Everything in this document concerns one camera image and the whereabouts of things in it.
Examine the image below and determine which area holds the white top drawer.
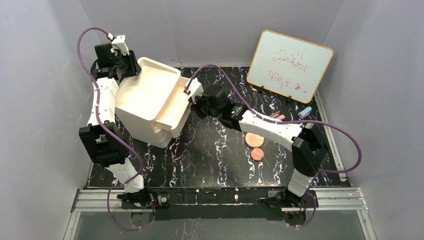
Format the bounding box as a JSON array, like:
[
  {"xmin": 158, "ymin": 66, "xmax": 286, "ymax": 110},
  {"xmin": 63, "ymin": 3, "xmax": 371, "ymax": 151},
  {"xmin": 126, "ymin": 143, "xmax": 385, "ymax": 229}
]
[{"xmin": 154, "ymin": 77, "xmax": 191, "ymax": 138}]

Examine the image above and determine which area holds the white three-drawer organizer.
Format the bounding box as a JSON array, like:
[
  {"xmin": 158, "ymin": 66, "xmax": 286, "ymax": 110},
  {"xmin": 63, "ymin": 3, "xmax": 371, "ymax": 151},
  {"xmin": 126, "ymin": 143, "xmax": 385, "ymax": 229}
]
[{"xmin": 115, "ymin": 57, "xmax": 182, "ymax": 148}]

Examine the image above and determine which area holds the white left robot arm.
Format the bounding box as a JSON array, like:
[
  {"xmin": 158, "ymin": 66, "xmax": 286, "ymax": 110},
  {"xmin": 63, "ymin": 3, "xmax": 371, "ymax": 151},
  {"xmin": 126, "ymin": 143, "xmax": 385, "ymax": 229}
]
[{"xmin": 78, "ymin": 39, "xmax": 145, "ymax": 196}]

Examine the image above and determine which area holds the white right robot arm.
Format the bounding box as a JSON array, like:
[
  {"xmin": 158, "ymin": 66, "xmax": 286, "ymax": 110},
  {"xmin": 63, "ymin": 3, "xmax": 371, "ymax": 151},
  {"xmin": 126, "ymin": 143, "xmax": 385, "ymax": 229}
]
[{"xmin": 184, "ymin": 84, "xmax": 330, "ymax": 200}]

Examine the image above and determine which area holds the large round pink compact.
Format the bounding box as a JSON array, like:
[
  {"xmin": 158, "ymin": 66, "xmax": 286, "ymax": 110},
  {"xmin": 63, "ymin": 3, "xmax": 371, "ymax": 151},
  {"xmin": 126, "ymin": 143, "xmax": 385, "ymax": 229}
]
[{"xmin": 244, "ymin": 132, "xmax": 265, "ymax": 149}]

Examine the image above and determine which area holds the small round pink compact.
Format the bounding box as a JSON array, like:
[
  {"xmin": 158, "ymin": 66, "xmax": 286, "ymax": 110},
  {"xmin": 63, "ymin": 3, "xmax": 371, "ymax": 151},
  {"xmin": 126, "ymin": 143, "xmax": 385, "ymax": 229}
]
[{"xmin": 250, "ymin": 148, "xmax": 265, "ymax": 162}]

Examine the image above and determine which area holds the light blue eraser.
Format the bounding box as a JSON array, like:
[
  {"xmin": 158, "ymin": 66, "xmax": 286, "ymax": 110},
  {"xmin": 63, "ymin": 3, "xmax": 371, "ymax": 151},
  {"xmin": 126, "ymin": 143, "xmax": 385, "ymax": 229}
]
[{"xmin": 298, "ymin": 106, "xmax": 312, "ymax": 119}]

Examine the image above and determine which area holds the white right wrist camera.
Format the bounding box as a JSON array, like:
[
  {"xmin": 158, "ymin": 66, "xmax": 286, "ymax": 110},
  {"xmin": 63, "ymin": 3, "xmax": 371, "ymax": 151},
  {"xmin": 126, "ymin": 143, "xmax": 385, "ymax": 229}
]
[{"xmin": 183, "ymin": 77, "xmax": 204, "ymax": 104}]

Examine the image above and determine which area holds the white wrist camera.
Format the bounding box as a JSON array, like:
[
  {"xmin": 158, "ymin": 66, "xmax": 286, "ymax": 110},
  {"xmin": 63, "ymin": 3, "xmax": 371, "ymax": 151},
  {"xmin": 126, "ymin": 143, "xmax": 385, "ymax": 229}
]
[
  {"xmin": 183, "ymin": 77, "xmax": 204, "ymax": 104},
  {"xmin": 107, "ymin": 33, "xmax": 130, "ymax": 56}
]

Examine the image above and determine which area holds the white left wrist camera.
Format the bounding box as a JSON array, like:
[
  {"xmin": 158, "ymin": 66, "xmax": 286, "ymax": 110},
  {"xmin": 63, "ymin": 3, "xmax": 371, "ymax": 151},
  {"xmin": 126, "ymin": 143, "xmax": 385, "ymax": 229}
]
[{"xmin": 107, "ymin": 33, "xmax": 130, "ymax": 56}]

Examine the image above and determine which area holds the whiteboard with yellow frame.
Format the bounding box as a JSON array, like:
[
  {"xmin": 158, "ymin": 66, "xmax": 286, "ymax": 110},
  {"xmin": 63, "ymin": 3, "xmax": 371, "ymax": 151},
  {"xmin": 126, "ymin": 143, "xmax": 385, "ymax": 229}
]
[{"xmin": 246, "ymin": 30, "xmax": 334, "ymax": 104}]

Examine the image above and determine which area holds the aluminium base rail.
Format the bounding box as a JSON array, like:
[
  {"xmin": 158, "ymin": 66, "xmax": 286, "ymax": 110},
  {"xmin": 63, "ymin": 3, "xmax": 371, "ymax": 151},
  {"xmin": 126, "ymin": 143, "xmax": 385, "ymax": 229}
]
[{"xmin": 71, "ymin": 187, "xmax": 368, "ymax": 212}]

